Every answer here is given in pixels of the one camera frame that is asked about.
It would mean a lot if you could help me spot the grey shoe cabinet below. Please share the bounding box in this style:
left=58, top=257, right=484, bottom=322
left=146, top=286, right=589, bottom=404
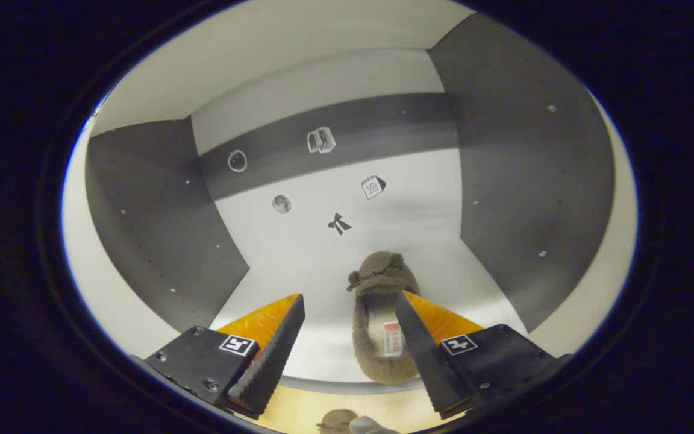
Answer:
left=61, top=0, right=640, bottom=395

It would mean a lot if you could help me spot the grey shoe cabinet door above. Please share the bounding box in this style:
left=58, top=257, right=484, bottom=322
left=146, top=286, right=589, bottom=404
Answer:
left=61, top=121, right=182, bottom=356
left=570, top=90, right=640, bottom=356

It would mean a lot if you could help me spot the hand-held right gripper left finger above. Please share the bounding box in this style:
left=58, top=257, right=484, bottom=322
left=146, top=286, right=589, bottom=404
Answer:
left=142, top=294, right=306, bottom=421

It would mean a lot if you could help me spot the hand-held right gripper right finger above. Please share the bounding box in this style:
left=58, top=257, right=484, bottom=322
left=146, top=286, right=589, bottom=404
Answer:
left=395, top=290, right=572, bottom=421

